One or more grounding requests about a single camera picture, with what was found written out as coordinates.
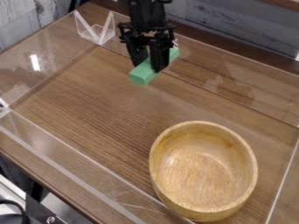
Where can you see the clear acrylic corner bracket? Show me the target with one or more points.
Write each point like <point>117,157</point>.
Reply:
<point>99,34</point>

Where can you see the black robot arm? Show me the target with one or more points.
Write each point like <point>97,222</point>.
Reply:
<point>149,7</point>

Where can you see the light wooden bowl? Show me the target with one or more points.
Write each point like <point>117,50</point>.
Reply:
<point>203,170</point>

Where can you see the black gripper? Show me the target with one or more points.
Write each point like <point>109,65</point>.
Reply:
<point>146,31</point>

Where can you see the black metal base plate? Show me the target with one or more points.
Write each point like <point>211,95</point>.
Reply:
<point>40,215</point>

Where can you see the clear acrylic tray wall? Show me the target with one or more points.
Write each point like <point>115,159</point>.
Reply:
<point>106,198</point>

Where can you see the green rectangular block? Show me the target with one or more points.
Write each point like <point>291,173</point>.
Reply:
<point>143,74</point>

